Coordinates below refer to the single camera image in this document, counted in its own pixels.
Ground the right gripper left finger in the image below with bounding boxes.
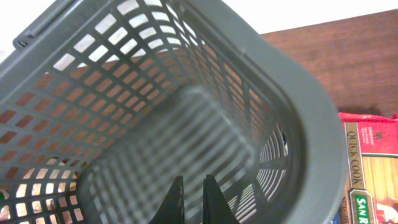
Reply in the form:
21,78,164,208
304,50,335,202
149,175,184,224

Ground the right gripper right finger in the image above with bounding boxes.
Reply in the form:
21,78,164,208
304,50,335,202
203,174,239,224

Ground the red spaghetti packet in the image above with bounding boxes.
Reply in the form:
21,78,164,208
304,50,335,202
335,113,397,224

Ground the grey plastic basket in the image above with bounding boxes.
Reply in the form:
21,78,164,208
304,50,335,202
1,0,347,223

